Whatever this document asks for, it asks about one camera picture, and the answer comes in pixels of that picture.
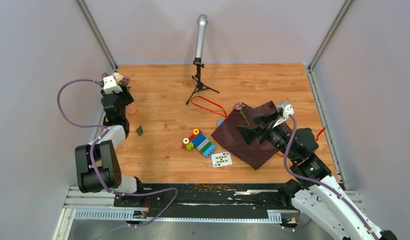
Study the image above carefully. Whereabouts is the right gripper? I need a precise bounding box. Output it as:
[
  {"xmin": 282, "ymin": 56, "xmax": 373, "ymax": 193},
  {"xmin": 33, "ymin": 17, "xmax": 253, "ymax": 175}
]
[{"xmin": 234, "ymin": 111, "xmax": 297, "ymax": 161}]

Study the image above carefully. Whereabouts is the multicolour toy brick car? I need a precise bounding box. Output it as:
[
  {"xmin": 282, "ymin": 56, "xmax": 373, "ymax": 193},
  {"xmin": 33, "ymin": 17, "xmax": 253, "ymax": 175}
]
[{"xmin": 182, "ymin": 128, "xmax": 216, "ymax": 158}]

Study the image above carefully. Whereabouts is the black tripod stand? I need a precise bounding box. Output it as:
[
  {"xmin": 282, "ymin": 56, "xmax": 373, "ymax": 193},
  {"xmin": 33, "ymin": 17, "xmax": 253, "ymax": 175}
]
[{"xmin": 185, "ymin": 59, "xmax": 220, "ymax": 105}]

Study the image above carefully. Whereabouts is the pink ribbed vase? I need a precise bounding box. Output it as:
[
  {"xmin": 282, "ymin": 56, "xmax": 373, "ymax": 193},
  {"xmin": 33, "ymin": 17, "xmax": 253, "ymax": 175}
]
[{"xmin": 126, "ymin": 102, "xmax": 137, "ymax": 115}]

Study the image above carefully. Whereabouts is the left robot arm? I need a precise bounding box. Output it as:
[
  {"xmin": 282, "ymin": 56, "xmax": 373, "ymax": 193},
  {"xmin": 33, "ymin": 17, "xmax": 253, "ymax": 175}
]
[{"xmin": 74, "ymin": 85, "xmax": 146, "ymax": 207}]

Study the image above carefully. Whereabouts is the silver microphone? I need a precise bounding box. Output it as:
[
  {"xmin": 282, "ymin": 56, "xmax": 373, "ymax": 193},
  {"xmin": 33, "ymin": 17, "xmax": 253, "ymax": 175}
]
[{"xmin": 194, "ymin": 14, "xmax": 208, "ymax": 65}]

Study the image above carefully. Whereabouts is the white artificial rose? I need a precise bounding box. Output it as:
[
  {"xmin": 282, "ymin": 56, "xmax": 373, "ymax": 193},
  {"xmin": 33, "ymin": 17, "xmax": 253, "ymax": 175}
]
[{"xmin": 112, "ymin": 72, "xmax": 124, "ymax": 83}]

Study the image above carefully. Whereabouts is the purple artificial flower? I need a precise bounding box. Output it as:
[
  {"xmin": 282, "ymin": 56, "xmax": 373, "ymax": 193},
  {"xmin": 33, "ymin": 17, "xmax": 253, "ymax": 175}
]
[{"xmin": 234, "ymin": 102, "xmax": 250, "ymax": 126}]

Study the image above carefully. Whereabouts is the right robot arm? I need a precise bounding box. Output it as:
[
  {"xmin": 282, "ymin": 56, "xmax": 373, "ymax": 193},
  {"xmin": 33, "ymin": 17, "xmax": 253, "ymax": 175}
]
[{"xmin": 236, "ymin": 112, "xmax": 397, "ymax": 240}]

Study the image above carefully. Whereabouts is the nine of spades card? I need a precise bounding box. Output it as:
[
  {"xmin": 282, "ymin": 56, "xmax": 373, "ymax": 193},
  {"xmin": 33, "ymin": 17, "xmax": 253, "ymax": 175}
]
[{"xmin": 211, "ymin": 152, "xmax": 233, "ymax": 168}]

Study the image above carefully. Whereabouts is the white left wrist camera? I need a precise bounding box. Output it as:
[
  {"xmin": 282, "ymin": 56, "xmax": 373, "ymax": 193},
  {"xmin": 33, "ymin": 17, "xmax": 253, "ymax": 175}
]
[{"xmin": 102, "ymin": 75, "xmax": 122, "ymax": 94}]

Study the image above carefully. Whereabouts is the mauve artificial rose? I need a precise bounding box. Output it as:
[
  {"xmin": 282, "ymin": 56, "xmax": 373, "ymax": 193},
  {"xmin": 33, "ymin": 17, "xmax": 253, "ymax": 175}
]
[{"xmin": 121, "ymin": 77, "xmax": 130, "ymax": 88}]

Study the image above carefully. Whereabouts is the red ribbon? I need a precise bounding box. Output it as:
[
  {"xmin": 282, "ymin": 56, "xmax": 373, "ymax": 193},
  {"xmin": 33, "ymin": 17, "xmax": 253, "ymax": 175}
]
[{"xmin": 190, "ymin": 95, "xmax": 326, "ymax": 158}]

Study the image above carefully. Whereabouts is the green toy block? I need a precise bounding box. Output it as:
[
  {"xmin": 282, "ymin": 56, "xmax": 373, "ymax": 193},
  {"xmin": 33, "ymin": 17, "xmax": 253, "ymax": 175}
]
[{"xmin": 185, "ymin": 142, "xmax": 195, "ymax": 151}]

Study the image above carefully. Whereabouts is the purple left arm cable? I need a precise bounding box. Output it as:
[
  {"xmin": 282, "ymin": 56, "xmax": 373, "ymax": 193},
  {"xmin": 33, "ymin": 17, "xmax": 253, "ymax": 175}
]
[{"xmin": 56, "ymin": 78, "xmax": 179, "ymax": 229}]

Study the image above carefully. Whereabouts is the dark pink artificial flower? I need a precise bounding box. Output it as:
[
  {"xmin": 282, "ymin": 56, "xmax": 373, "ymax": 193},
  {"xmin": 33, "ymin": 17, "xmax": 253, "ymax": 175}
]
[{"xmin": 101, "ymin": 72, "xmax": 110, "ymax": 79}]

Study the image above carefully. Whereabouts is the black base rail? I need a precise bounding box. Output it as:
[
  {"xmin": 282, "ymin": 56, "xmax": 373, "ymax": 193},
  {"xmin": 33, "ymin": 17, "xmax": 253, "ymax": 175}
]
[{"xmin": 82, "ymin": 181, "xmax": 346, "ymax": 221}]

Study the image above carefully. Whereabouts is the white slotted cable duct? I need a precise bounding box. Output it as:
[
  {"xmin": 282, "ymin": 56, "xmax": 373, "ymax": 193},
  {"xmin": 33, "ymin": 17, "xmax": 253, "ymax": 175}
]
[{"xmin": 74, "ymin": 208, "xmax": 282, "ymax": 224}]

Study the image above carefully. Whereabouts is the fallen green leaf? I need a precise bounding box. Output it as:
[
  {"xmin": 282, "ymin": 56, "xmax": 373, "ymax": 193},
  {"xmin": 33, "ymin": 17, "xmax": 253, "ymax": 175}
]
[{"xmin": 136, "ymin": 125, "xmax": 144, "ymax": 136}]

